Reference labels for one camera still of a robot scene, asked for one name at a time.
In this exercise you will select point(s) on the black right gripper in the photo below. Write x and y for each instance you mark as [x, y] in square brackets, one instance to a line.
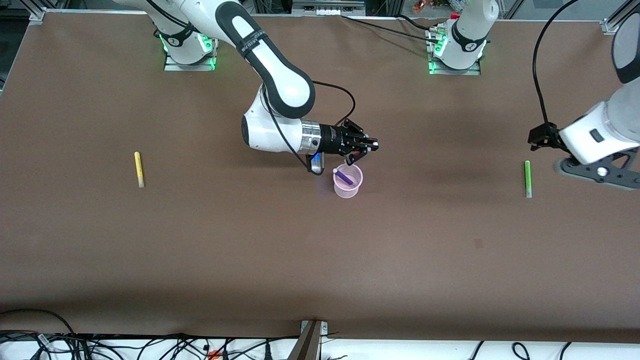
[334, 139]

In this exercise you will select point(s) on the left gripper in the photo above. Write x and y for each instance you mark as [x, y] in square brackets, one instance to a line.
[542, 136]

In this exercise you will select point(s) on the pink marker pen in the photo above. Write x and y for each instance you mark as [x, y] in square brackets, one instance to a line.
[357, 160]

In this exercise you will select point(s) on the purple marker pen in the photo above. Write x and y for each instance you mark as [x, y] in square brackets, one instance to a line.
[344, 176]

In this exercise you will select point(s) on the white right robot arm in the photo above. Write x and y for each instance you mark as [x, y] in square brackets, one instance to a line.
[270, 135]

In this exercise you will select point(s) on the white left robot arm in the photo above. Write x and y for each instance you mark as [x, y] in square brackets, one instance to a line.
[475, 20]

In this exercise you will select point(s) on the pink pen holder cup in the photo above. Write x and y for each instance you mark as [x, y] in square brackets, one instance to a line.
[350, 191]

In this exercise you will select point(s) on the green marker pen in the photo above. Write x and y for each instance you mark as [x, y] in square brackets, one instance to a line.
[527, 177]

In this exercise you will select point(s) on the grey power strip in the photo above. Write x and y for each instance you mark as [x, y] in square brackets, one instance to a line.
[327, 7]

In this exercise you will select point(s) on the dark metal beam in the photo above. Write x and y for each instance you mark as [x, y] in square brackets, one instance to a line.
[306, 345]

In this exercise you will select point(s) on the yellow marker pen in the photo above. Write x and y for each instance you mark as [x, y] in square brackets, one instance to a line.
[138, 167]

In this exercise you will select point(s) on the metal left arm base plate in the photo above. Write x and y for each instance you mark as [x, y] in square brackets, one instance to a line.
[455, 71]

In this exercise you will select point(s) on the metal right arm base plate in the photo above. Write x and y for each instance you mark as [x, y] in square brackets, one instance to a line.
[200, 64]

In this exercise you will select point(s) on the metal table edge bracket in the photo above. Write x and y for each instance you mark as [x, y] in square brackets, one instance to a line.
[324, 327]

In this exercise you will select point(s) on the aluminium corner bracket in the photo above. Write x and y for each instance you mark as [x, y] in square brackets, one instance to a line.
[37, 14]

